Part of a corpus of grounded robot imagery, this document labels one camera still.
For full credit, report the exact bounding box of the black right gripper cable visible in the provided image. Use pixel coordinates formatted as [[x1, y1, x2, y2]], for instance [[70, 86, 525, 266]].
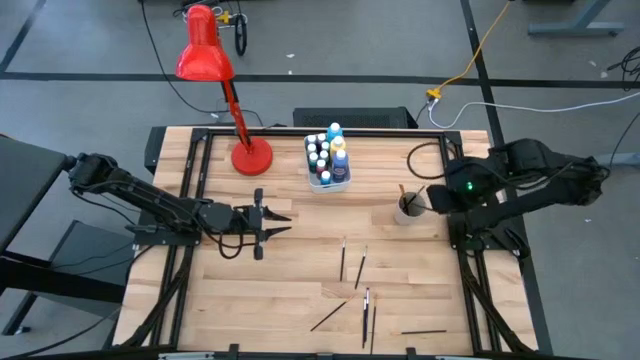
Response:
[[406, 141, 451, 181]]

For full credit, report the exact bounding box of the white paper cup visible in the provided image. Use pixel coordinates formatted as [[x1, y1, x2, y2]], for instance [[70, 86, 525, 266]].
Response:
[[393, 191, 429, 227]]

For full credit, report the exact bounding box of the white cable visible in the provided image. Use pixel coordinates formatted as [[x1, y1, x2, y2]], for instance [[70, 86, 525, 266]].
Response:
[[427, 91, 640, 130]]

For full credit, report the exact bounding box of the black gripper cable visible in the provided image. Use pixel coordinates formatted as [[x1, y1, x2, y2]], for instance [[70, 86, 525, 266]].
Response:
[[217, 230, 247, 261], [406, 141, 451, 181]]

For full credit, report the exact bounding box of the thin brown paintbrush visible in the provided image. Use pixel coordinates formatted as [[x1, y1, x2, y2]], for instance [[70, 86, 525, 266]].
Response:
[[369, 295, 378, 355]]

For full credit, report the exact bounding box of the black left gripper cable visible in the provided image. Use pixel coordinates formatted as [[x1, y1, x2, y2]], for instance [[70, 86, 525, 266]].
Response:
[[217, 230, 247, 261]]

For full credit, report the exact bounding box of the black paintbrush gold ferrule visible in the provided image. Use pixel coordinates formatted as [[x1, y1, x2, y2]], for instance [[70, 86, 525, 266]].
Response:
[[309, 296, 356, 333]]

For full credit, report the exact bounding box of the black side desk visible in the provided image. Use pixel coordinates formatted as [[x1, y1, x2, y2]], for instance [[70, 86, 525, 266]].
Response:
[[0, 133, 136, 337]]

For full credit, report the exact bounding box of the black lamp cable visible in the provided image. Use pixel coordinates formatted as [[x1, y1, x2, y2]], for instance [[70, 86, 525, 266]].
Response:
[[139, 0, 266, 129]]

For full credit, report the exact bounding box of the large dark blue paint bottle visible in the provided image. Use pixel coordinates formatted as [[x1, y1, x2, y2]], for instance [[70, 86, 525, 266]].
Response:
[[332, 149, 351, 184]]

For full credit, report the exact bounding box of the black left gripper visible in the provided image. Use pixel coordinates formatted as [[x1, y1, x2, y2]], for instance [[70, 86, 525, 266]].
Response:
[[233, 187, 292, 262]]

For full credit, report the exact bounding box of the red desk lamp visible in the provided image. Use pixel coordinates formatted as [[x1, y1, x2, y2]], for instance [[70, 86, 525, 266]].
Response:
[[174, 3, 275, 177]]

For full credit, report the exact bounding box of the yellow power cable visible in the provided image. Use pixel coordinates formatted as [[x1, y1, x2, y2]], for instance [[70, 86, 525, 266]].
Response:
[[427, 0, 514, 99]]

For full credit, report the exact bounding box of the black cable bundle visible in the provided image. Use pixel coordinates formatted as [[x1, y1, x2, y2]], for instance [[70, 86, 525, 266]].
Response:
[[607, 45, 640, 81]]

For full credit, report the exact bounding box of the black computer case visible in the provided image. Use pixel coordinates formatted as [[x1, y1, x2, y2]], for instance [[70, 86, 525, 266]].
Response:
[[292, 106, 419, 130]]

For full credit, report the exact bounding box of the white plastic bin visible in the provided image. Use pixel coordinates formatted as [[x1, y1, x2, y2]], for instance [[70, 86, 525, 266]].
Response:
[[303, 130, 353, 195]]

